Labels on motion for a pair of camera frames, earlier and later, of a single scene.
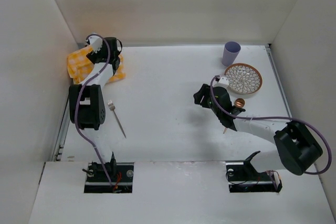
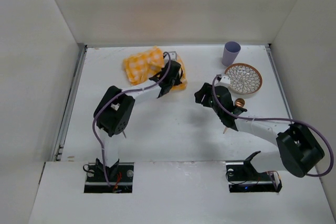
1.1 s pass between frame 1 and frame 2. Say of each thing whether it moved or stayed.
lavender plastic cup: stayed
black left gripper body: moved
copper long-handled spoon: stayed
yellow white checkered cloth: moved
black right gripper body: stayed
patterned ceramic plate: stayed
